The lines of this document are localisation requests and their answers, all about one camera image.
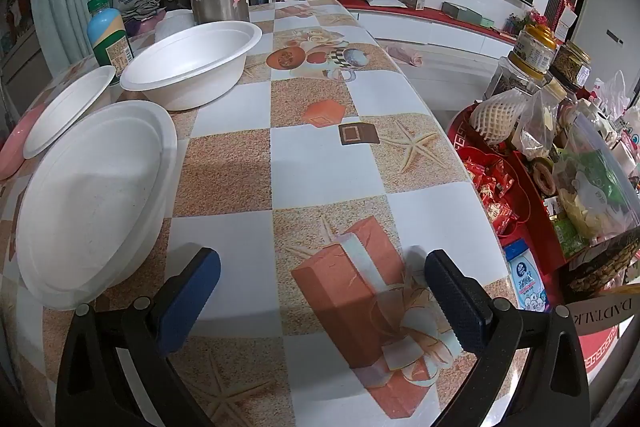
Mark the green-capped plastic bottle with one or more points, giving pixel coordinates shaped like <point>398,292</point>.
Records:
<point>107,32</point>

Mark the white plastic bag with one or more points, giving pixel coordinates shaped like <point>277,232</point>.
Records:
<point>612,94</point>

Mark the white folded cloth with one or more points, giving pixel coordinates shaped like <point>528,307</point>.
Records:
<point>170,24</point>

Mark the clear bag of dried slices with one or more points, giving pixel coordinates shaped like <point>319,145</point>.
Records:
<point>590,197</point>

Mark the foam-netted fruit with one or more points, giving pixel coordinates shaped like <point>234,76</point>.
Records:
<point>495,117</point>

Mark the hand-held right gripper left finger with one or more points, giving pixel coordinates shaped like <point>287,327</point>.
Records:
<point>190,302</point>

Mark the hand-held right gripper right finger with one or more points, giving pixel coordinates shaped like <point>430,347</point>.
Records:
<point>455,302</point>

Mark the white foam bowl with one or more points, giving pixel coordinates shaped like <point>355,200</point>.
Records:
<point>95,202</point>
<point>190,52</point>
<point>65,112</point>

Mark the woven basket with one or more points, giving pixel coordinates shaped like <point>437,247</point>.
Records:
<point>600,267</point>

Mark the flat green box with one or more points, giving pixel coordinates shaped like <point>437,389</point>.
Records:
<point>465,13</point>

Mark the kraft paper box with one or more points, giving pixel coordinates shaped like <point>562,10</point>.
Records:
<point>600,312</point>

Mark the red round tray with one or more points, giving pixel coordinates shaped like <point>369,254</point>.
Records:
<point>462,139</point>

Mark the blue wet wipes packet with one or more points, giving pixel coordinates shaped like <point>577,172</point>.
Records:
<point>525,277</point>

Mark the red flower bouquet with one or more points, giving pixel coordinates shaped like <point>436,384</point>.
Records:
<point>532,18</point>

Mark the checked printed tablecloth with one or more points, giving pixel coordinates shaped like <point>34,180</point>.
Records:
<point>310,157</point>

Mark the pink plate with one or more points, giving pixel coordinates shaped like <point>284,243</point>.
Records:
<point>12,147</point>

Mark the pile of red candy packets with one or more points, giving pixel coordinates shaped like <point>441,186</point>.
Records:
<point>492,192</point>

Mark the clear jar dark contents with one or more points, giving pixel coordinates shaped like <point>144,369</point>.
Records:
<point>505,79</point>

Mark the gold-lid jar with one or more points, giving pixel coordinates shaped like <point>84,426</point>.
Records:
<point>570,67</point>
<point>532,52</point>

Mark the pink cloth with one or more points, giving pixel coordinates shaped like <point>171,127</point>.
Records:
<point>405,55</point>

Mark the red-topped white counter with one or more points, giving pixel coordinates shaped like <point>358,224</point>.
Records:
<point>400,24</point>

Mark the clear bag of nuts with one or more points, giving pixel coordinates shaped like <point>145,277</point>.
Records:
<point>535,127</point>

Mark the pile of grey clothes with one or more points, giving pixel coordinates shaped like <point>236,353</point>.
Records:
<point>142,7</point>

